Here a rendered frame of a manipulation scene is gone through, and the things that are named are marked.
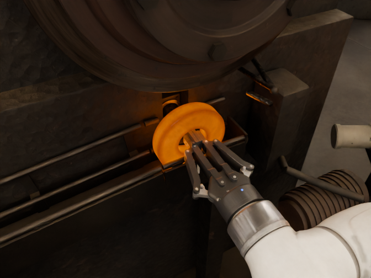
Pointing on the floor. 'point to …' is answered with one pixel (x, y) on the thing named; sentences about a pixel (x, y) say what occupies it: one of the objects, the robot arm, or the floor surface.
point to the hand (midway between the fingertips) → (190, 134)
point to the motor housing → (319, 199)
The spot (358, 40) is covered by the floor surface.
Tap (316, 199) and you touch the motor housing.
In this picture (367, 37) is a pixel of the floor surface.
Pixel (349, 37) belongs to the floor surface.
